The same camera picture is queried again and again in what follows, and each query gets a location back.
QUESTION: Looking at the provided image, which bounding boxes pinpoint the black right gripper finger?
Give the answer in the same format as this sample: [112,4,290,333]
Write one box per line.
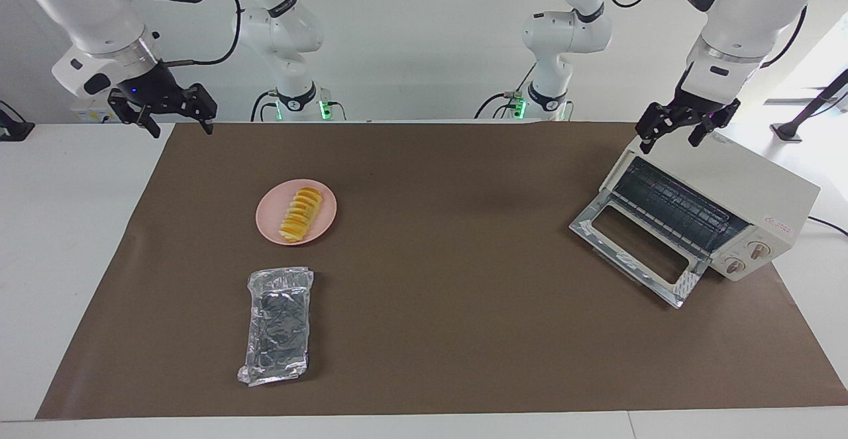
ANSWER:
[108,89,162,139]
[184,83,218,135]

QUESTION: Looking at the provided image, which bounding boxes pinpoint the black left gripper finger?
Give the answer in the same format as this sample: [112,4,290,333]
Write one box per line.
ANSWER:
[688,98,741,148]
[635,103,683,155]

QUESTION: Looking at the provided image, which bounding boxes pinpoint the sliced yellow bread loaf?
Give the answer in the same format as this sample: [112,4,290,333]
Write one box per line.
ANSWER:
[278,187,324,243]

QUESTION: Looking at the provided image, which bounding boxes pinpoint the silver foil baking tray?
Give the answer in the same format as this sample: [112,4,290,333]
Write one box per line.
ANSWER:
[237,266,317,387]

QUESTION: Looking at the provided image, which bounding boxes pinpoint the white toaster oven body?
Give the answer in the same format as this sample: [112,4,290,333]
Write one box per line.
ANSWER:
[600,128,821,282]

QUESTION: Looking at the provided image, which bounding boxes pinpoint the glass toaster oven door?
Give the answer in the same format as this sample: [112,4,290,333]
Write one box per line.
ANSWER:
[568,199,710,309]

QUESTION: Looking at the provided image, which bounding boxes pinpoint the white power strip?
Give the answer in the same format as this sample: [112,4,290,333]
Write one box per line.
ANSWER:
[70,103,127,124]

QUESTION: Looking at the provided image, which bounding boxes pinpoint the black slanted stand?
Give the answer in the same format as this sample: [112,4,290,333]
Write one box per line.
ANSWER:
[770,68,848,143]

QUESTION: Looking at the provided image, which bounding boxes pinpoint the pink round plate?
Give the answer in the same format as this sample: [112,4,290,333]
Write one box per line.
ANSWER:
[256,179,338,246]

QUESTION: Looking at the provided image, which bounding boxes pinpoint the brown paper table mat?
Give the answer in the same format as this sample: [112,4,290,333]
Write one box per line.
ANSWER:
[34,121,848,420]

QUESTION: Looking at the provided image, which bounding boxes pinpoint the black right arm base cable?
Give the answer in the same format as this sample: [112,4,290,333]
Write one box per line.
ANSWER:
[250,89,279,122]

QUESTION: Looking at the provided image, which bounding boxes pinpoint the black arm base cable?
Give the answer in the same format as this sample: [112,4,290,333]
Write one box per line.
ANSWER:
[250,89,279,122]
[474,62,537,120]

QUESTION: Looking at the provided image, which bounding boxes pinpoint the metal oven wire rack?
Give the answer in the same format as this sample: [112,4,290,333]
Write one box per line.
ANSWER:
[613,158,749,254]

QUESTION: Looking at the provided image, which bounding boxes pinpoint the black table clamp mount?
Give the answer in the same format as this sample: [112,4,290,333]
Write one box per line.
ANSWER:
[0,100,35,142]

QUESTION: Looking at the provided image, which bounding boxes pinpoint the black oven power cable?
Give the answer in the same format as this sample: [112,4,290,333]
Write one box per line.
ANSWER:
[807,216,848,237]

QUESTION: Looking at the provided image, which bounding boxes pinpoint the black left arm base cable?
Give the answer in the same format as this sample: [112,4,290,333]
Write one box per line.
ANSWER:
[474,62,537,120]

